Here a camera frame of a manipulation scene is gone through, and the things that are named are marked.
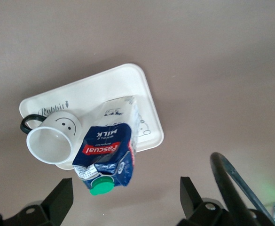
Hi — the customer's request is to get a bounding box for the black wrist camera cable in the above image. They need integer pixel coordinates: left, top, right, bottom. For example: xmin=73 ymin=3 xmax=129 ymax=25
xmin=210 ymin=152 xmax=275 ymax=226

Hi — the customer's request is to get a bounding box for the blue milk carton green cap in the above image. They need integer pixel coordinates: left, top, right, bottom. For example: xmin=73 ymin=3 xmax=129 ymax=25
xmin=71 ymin=95 xmax=140 ymax=196

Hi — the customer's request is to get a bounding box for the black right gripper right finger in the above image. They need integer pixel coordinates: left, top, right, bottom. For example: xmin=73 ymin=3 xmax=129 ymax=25
xmin=176 ymin=176 xmax=275 ymax=226

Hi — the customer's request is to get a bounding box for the white smiley cup black handle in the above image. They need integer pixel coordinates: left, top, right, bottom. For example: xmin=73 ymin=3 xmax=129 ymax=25
xmin=19 ymin=110 xmax=83 ymax=165

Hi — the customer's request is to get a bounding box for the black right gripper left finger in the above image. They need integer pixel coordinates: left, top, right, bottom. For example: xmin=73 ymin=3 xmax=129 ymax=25
xmin=0 ymin=178 xmax=74 ymax=226

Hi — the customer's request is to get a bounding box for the white rabbit print tray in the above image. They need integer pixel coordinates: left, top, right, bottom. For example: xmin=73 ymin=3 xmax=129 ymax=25
xmin=19 ymin=62 xmax=165 ymax=170

